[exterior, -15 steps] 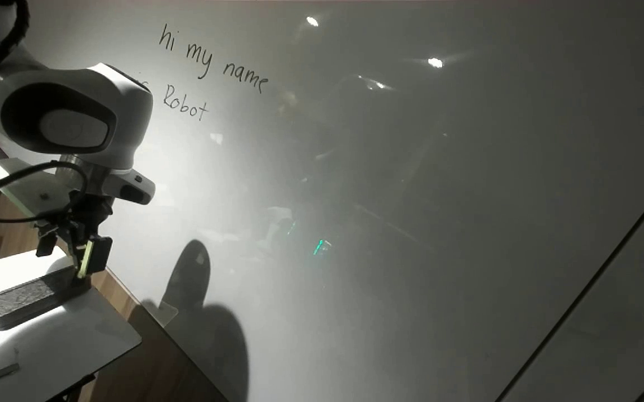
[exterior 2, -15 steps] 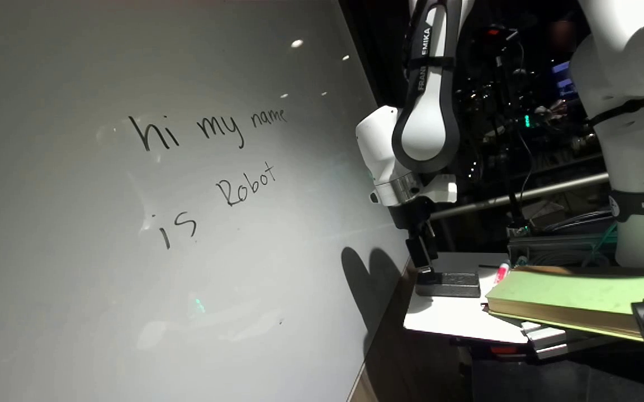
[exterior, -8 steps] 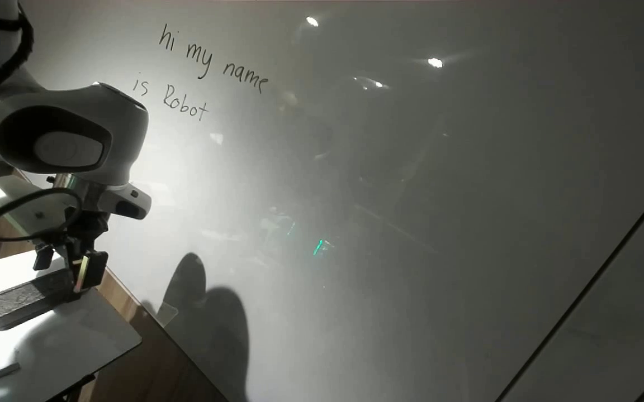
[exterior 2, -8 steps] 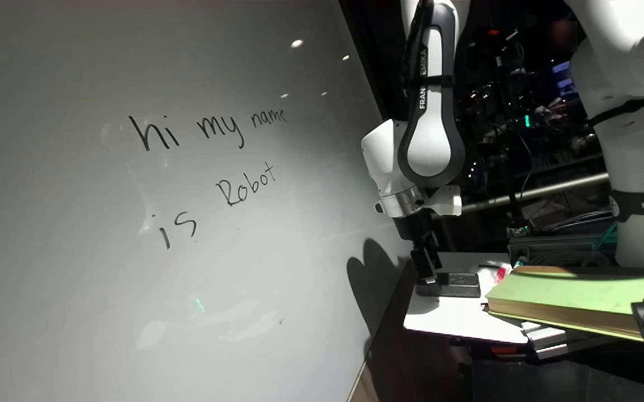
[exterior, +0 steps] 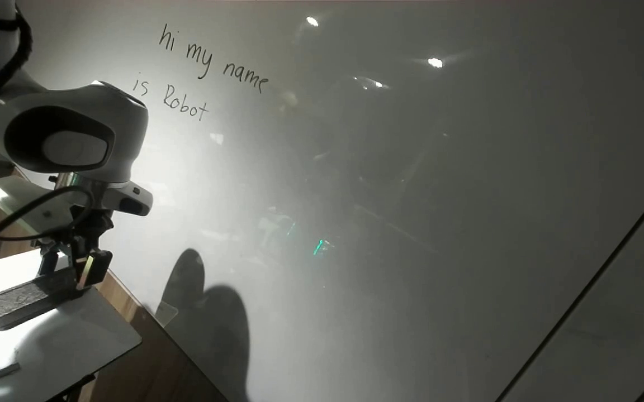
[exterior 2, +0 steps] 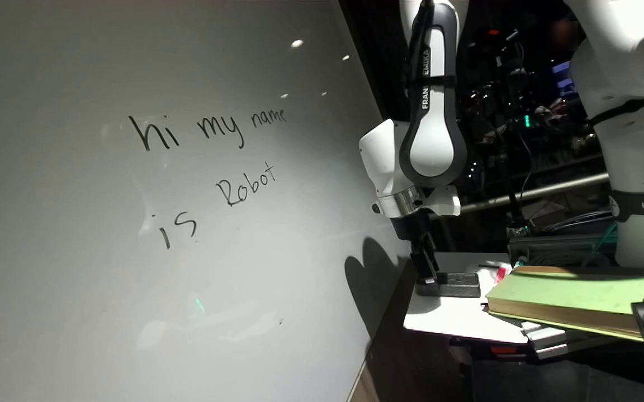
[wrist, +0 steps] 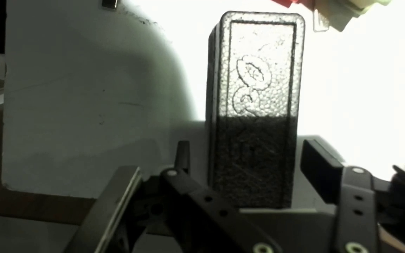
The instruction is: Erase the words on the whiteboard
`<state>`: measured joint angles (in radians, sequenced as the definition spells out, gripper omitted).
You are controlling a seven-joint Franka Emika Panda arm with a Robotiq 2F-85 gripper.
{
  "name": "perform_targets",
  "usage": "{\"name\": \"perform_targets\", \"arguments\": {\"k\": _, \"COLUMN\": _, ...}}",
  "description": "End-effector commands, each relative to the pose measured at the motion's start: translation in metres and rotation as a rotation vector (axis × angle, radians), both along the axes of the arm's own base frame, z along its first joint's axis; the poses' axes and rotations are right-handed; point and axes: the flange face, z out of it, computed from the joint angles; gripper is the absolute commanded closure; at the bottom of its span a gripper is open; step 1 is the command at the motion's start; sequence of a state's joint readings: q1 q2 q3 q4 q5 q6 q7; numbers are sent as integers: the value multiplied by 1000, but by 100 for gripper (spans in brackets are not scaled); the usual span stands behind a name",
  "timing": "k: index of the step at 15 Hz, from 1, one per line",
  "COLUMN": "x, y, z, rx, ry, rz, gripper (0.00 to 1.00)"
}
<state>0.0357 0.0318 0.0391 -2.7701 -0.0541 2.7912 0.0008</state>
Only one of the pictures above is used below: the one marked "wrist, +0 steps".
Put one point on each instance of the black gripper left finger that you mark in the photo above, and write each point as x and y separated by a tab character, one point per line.
202	211

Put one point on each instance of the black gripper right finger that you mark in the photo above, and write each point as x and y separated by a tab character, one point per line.
352	205

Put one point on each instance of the small white platform board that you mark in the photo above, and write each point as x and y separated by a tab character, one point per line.
94	117

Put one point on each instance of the green hardcover book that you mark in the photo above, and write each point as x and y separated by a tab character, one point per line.
347	14

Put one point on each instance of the small red object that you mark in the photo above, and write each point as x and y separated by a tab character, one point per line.
292	3

